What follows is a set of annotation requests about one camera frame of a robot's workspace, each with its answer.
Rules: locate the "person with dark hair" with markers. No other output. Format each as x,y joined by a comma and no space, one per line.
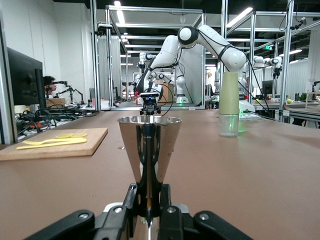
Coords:
48,81

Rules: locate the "yellow tennis ball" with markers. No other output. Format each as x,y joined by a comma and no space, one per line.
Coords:
289,101

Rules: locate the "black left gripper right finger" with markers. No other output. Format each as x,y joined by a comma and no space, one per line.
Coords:
200,225

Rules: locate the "green-capped glass shaker bottle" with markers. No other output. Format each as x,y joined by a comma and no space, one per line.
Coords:
228,95

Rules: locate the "yellow plastic knife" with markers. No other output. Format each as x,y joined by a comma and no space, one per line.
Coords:
62,144

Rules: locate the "yellow plastic fork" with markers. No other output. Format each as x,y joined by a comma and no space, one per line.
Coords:
32,142

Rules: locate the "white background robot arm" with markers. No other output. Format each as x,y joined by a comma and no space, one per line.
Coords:
180,90

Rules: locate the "aluminium frame cage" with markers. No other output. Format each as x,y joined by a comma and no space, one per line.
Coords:
98,75

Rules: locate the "steel double-cone jigger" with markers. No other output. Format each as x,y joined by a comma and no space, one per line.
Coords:
130,140

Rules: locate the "wooden cutting board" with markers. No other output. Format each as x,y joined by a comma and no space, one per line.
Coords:
82,147

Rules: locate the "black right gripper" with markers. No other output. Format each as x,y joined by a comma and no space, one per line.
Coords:
150,103

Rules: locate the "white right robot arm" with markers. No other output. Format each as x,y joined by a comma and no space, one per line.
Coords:
170,50

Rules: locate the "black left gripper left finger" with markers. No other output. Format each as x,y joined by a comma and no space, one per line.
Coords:
100,225

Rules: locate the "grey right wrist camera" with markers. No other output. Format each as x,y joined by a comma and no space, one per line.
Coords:
150,95

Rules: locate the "black computer monitor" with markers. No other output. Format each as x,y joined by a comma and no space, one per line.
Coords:
22,75

